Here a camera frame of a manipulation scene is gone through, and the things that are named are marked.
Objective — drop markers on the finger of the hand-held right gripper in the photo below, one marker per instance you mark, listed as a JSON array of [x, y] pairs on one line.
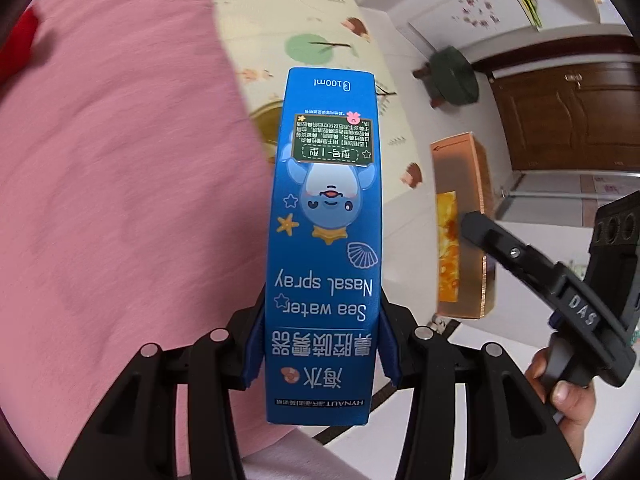
[[505, 250]]

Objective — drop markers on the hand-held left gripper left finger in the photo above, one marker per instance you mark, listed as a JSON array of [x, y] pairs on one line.
[[252, 356]]

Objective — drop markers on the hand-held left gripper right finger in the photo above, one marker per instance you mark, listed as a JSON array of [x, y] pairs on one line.
[[388, 351]]

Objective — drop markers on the orange copper cardboard box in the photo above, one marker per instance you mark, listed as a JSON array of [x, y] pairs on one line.
[[460, 185]]

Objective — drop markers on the blue nasal spray box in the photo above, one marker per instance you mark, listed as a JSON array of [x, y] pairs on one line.
[[327, 260]]

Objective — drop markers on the yellow waste bin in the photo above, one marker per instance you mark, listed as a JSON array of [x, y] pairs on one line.
[[265, 125]]

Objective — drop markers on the red fuzzy cloth item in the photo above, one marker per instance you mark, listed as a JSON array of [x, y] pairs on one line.
[[19, 46]]

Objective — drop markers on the person's right hand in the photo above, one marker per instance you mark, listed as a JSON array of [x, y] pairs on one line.
[[575, 400]]

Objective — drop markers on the small grey round fittings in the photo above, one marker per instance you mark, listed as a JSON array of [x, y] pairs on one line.
[[440, 324]]

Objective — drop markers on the brown wooden door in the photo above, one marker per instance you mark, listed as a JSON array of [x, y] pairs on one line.
[[565, 110]]

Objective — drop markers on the green round stool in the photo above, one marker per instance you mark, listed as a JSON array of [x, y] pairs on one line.
[[452, 75]]

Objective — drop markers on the pink bed blanket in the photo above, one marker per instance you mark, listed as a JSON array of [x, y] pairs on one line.
[[125, 200]]

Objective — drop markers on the white cabinet with stickers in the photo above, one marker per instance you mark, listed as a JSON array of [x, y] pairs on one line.
[[450, 5]]

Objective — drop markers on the printed cream play mat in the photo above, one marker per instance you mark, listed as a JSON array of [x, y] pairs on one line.
[[300, 15]]

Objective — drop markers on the metal door threshold rail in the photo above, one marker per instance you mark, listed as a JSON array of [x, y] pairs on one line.
[[550, 191]]

